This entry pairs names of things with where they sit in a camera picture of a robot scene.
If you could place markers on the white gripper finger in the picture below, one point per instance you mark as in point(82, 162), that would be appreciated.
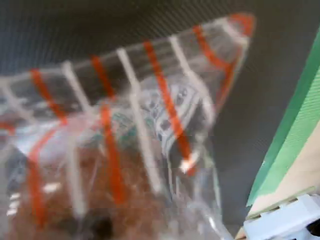
point(282, 220)

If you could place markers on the clear brown snack package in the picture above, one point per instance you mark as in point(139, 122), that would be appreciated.
point(130, 140)

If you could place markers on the green tape strip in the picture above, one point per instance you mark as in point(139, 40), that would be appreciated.
point(295, 125)

